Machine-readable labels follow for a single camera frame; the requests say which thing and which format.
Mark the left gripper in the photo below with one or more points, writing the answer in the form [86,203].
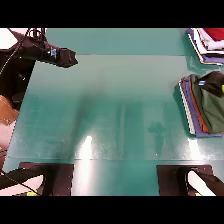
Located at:
[68,58]

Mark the orange garment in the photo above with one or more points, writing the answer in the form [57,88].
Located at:
[199,113]

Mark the green garment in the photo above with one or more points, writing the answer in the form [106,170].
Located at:
[213,110]

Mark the red garment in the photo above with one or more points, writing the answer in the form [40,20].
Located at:
[215,33]

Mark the purple garment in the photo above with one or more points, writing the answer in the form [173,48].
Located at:
[190,103]
[210,59]

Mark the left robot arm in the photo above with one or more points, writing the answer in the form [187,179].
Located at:
[20,63]

